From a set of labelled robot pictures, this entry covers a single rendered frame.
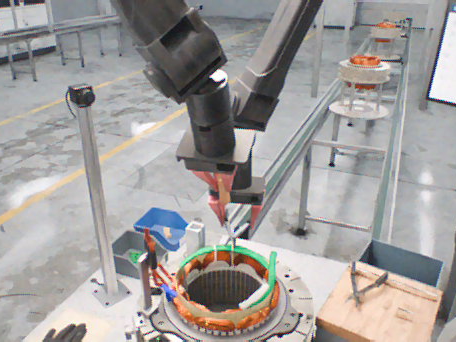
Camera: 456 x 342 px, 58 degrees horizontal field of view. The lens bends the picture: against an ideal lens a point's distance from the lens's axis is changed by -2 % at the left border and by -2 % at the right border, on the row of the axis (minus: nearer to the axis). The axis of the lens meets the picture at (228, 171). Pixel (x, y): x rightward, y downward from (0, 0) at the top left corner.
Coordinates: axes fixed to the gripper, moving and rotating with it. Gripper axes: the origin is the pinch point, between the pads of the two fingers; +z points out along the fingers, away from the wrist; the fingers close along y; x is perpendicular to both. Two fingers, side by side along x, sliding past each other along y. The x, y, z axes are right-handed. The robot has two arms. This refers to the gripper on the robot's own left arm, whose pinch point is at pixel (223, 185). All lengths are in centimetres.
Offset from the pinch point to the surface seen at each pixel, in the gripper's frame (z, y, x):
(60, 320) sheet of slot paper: 56, 51, 8
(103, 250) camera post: 45, 42, -9
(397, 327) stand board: 26.8, -30.5, 5.7
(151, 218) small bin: 71, 46, -40
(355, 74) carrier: 105, -23, -188
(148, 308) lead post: 18.3, 12.0, 14.2
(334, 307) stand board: 27.5, -19.3, 3.4
